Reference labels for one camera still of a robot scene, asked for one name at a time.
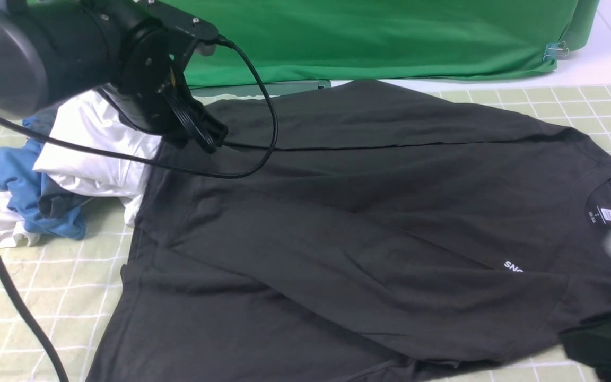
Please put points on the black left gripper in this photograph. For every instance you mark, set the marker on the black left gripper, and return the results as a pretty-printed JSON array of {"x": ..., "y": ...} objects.
[{"x": 156, "y": 42}]

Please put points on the dark gray long-sleeved shirt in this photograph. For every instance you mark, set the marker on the dark gray long-sleeved shirt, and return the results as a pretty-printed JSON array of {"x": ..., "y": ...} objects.
[{"x": 392, "y": 236}]

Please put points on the green backdrop cloth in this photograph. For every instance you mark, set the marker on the green backdrop cloth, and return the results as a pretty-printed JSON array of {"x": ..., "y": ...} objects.
[{"x": 290, "y": 41}]

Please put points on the blue crumpled garment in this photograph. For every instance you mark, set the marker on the blue crumpled garment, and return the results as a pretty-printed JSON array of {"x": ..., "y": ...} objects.
[{"x": 41, "y": 206}]

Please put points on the white crumpled cloth under pile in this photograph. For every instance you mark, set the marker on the white crumpled cloth under pile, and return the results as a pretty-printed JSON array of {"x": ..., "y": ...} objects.
[{"x": 12, "y": 230}]

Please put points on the metal binder clip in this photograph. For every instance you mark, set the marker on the metal binder clip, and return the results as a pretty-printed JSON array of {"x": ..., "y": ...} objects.
[{"x": 555, "y": 51}]

